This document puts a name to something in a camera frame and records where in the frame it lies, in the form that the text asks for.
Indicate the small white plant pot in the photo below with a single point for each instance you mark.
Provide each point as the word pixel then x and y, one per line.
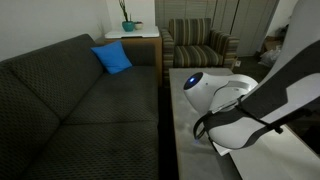
pixel 138 25

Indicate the white flat board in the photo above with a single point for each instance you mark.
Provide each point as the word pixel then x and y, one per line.
pixel 133 33

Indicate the dark grey patterned sofa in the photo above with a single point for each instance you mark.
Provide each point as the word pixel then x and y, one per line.
pixel 83 110

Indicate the blue pillow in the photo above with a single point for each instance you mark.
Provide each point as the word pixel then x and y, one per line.
pixel 111 58

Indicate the cardboard box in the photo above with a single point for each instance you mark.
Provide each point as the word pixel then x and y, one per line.
pixel 272 42

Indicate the teal pot with plant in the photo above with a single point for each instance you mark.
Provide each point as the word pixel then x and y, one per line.
pixel 127 26

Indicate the striped armchair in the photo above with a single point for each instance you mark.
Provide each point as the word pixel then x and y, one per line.
pixel 196 53

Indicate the closet doors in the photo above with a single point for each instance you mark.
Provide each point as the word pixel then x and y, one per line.
pixel 246 23

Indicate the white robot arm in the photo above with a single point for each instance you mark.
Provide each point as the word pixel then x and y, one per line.
pixel 233 133

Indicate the window blinds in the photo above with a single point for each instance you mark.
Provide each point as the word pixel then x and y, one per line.
pixel 186 9

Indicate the wooden side table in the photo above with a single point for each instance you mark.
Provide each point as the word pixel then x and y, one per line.
pixel 159 56

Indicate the small white object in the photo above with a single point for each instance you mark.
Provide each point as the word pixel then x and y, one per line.
pixel 237 63

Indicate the white plastic bag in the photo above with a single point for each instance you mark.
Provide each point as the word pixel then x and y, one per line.
pixel 269 57

